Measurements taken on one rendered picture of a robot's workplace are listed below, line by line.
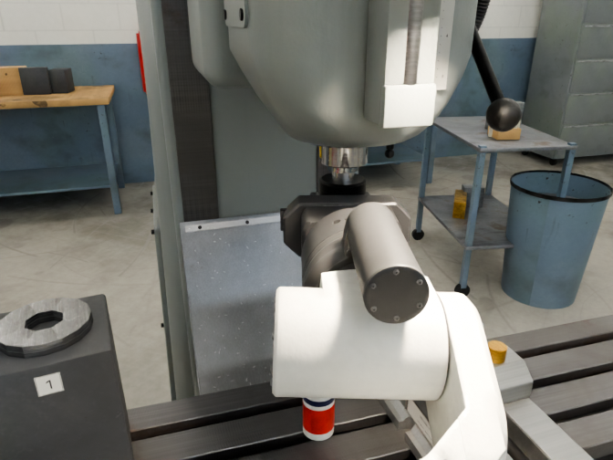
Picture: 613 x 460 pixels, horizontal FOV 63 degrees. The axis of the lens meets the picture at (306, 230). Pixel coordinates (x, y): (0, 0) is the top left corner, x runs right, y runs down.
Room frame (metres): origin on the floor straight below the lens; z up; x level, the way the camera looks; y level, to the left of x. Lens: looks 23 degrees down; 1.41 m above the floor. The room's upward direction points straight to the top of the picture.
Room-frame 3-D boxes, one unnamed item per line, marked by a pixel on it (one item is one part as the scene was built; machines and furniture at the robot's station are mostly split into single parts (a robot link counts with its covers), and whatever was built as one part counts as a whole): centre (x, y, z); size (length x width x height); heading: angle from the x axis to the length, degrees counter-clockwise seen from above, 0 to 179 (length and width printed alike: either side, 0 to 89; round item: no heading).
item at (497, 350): (0.48, -0.23, 1.05); 0.02 x 0.02 x 0.02
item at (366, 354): (0.28, -0.03, 1.24); 0.11 x 0.11 x 0.11; 1
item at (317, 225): (0.39, -0.04, 1.23); 0.13 x 0.12 x 0.10; 91
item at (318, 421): (0.48, -0.02, 0.98); 0.04 x 0.04 x 0.11
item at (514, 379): (0.47, -0.20, 1.02); 0.12 x 0.06 x 0.04; 109
